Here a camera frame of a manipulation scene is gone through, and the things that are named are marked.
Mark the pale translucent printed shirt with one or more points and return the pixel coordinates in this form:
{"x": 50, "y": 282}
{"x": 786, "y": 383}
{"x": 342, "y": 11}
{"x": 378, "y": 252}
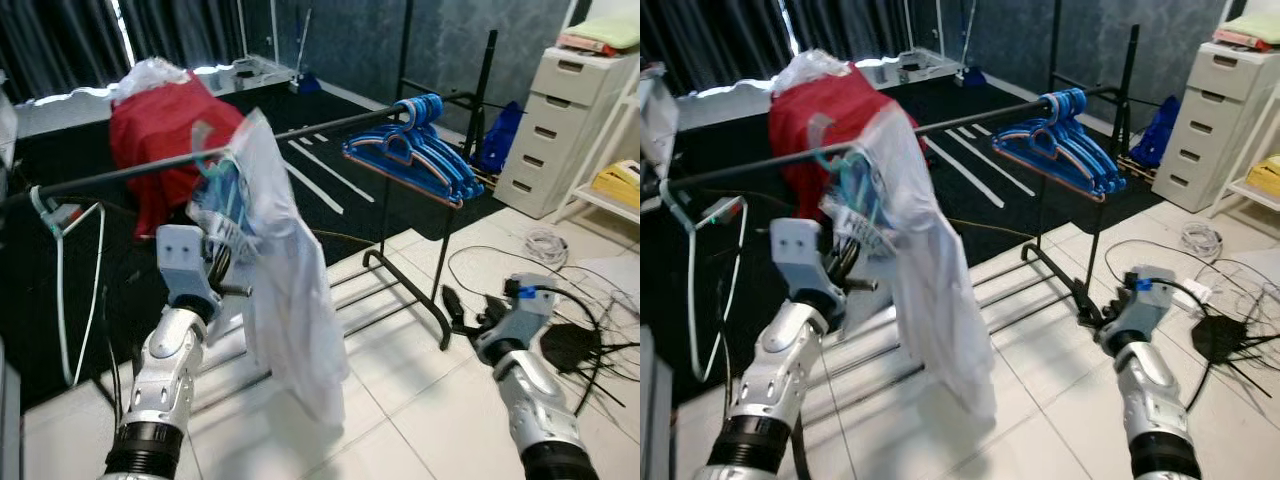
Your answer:
{"x": 290, "y": 300}
{"x": 940, "y": 300}

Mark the teal plastic hanger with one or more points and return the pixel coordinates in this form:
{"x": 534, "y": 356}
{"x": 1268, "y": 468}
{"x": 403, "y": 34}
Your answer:
{"x": 850, "y": 175}
{"x": 215, "y": 180}

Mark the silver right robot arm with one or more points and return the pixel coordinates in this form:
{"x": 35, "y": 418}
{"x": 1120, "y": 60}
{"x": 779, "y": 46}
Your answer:
{"x": 535, "y": 400}
{"x": 1150, "y": 400}

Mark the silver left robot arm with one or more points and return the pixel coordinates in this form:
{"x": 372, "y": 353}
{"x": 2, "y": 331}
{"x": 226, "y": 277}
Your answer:
{"x": 785, "y": 370}
{"x": 165, "y": 370}

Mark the white power adapter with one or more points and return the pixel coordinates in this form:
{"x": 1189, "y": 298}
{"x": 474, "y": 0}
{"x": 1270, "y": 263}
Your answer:
{"x": 1192, "y": 293}

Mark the bunch of blue hangers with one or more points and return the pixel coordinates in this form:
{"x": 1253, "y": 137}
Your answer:
{"x": 420, "y": 165}
{"x": 1065, "y": 155}

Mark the red cloth cover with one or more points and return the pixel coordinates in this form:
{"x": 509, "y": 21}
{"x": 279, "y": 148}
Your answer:
{"x": 810, "y": 120}
{"x": 160, "y": 130}

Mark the black metal clothes rack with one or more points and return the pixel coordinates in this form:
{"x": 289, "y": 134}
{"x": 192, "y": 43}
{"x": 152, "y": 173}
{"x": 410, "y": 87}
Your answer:
{"x": 980, "y": 118}
{"x": 330, "y": 126}

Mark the blue fabric bag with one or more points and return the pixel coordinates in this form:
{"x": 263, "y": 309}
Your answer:
{"x": 500, "y": 140}
{"x": 1158, "y": 135}

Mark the yellow package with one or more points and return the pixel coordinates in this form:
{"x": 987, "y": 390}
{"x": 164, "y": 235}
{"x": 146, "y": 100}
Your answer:
{"x": 618, "y": 185}
{"x": 1265, "y": 178}

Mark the white drawer cabinet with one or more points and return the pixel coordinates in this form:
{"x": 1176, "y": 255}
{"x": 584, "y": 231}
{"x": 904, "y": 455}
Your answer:
{"x": 555, "y": 140}
{"x": 1210, "y": 135}

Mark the blue mop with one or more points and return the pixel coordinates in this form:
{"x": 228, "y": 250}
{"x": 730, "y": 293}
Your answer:
{"x": 970, "y": 78}
{"x": 308, "y": 85}

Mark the low white appliance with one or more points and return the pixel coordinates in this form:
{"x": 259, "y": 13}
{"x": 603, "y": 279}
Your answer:
{"x": 260, "y": 70}
{"x": 922, "y": 63}

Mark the white plastic bag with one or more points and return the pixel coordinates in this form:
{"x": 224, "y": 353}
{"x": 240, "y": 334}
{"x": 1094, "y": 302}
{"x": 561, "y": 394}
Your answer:
{"x": 150, "y": 75}
{"x": 812, "y": 68}

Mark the dark curtains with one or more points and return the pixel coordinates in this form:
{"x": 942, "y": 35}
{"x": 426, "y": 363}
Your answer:
{"x": 720, "y": 35}
{"x": 60, "y": 40}

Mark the red flat item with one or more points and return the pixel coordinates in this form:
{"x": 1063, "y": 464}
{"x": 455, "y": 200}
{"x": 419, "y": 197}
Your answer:
{"x": 585, "y": 45}
{"x": 1240, "y": 40}

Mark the light green folded cloth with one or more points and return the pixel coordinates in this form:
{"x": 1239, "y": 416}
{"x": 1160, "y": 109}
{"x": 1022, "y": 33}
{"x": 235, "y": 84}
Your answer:
{"x": 1262, "y": 28}
{"x": 615, "y": 30}

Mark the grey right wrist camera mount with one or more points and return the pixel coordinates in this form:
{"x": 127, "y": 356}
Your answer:
{"x": 520, "y": 315}
{"x": 1145, "y": 305}

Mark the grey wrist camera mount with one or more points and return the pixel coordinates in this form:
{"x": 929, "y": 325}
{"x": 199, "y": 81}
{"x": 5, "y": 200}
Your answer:
{"x": 185, "y": 260}
{"x": 1145, "y": 305}
{"x": 520, "y": 315}
{"x": 800, "y": 255}

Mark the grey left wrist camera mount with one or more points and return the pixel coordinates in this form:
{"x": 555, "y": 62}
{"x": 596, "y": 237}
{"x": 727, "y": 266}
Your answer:
{"x": 185, "y": 260}
{"x": 800, "y": 255}

